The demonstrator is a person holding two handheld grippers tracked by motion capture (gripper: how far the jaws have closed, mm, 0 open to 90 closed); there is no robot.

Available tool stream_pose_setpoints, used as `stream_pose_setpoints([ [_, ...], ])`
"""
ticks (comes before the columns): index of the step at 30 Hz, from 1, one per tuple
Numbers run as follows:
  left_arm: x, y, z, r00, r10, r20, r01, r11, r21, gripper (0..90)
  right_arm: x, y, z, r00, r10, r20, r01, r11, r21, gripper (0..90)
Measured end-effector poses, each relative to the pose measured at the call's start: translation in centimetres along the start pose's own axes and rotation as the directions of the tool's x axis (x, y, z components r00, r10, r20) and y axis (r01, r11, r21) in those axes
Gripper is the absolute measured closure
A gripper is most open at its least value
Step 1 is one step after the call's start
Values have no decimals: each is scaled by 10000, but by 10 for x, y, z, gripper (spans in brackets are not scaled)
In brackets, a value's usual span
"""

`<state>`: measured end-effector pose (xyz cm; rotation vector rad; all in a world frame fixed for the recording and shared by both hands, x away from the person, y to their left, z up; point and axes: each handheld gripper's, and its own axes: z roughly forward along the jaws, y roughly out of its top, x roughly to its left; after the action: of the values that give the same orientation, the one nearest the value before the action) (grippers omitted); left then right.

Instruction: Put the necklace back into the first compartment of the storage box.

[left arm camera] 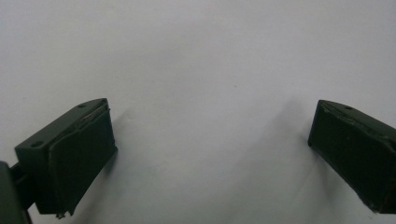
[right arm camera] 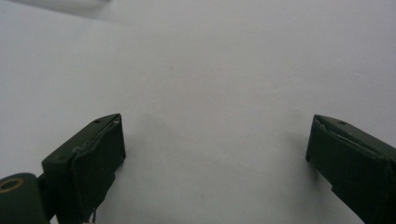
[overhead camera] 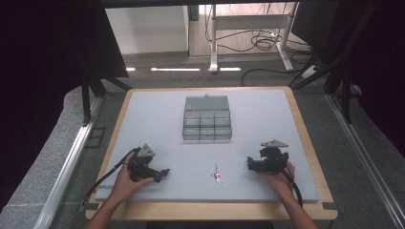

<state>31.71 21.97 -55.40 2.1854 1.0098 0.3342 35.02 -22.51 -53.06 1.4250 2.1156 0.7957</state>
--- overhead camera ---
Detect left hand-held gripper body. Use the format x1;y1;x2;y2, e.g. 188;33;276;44
126;143;158;183

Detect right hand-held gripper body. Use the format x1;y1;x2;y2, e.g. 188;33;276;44
253;139;290;175

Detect small red white trinket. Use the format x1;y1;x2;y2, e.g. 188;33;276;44
210;162;225;186

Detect clear plastic compartment box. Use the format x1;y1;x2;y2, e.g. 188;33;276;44
181;94;233;142

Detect person's right hand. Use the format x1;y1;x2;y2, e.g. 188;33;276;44
258;161;296;196

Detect person's left hand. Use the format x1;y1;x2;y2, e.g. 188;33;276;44
110;160;156;205

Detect grey foam mat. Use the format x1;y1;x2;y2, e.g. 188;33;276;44
94;89;320;203

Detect black metal stand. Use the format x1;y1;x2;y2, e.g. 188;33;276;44
288;0;383;125
79;63;132;127

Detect white power strip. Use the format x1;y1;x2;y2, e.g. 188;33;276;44
300;64;318;80

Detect dark curtain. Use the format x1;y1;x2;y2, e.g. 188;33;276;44
290;0;405;158
0;0;130;213

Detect white cabinet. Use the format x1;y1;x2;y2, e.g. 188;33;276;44
104;5;190;55

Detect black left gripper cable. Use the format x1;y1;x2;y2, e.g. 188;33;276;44
80;146;142;207

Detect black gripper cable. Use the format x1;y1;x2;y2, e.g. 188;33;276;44
268;157;304;208
80;146;142;207

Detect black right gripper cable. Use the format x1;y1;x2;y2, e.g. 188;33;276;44
268;157;304;208

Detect aluminium floor rail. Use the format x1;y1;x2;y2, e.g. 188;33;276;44
32;94;104;229
325;93;405;229

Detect black floor cables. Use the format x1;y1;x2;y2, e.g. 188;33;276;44
203;4;314;88

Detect white metal desk frame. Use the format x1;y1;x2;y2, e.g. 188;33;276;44
207;2;299;73

